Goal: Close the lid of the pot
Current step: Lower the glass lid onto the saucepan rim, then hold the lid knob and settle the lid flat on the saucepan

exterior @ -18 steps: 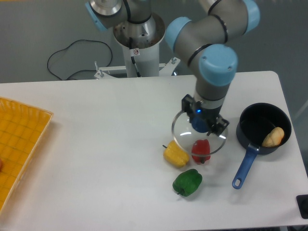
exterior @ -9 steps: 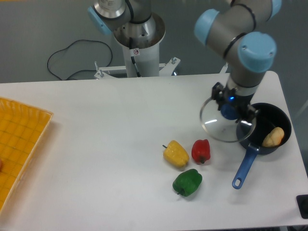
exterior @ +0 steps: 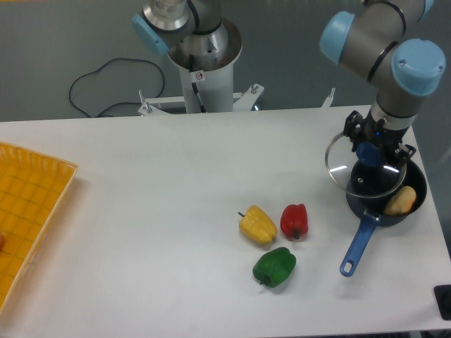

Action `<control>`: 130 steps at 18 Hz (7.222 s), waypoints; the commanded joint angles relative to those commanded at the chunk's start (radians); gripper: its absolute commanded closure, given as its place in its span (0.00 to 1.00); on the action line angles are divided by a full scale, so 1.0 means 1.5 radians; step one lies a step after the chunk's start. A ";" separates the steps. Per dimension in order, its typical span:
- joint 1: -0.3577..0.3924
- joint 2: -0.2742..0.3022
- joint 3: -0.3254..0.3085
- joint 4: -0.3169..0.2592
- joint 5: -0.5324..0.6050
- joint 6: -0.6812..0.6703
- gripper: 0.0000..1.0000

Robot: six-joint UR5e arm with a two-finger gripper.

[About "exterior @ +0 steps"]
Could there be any dark blue saucepan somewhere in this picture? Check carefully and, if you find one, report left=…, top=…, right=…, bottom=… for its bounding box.
left=340, top=161, right=427, bottom=277

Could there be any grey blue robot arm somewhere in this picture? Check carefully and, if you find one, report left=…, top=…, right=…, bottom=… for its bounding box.
left=132, top=1, right=446, bottom=169

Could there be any yellow woven basket tray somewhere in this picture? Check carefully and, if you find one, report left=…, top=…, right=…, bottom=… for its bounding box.
left=1, top=142, right=78, bottom=308

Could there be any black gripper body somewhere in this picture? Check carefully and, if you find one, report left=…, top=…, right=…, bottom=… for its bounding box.
left=359, top=115, right=407, bottom=164

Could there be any green bell pepper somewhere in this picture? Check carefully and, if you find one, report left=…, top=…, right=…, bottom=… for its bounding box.
left=252, top=247, right=297, bottom=288

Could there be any beige toy bread piece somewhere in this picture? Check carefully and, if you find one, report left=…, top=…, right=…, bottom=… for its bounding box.
left=383, top=186, right=417, bottom=216

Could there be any yellow bell pepper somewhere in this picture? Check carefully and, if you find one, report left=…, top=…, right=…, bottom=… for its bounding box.
left=238, top=205, right=278, bottom=246

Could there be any glass lid blue knob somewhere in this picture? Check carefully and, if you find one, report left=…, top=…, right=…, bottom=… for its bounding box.
left=325, top=133, right=407, bottom=199

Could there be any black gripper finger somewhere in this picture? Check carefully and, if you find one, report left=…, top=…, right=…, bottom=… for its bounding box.
left=385, top=143, right=416, bottom=168
left=343, top=111, right=363, bottom=151

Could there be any black cable on floor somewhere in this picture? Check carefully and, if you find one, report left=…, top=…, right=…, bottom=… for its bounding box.
left=68, top=58, right=166, bottom=118

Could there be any red bell pepper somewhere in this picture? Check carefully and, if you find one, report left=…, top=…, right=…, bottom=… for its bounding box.
left=280, top=204, right=309, bottom=239

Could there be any black device at table edge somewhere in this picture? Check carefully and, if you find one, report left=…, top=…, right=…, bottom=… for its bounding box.
left=433, top=284, right=451, bottom=321

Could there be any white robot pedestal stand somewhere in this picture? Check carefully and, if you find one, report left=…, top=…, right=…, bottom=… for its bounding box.
left=137, top=19, right=338, bottom=116

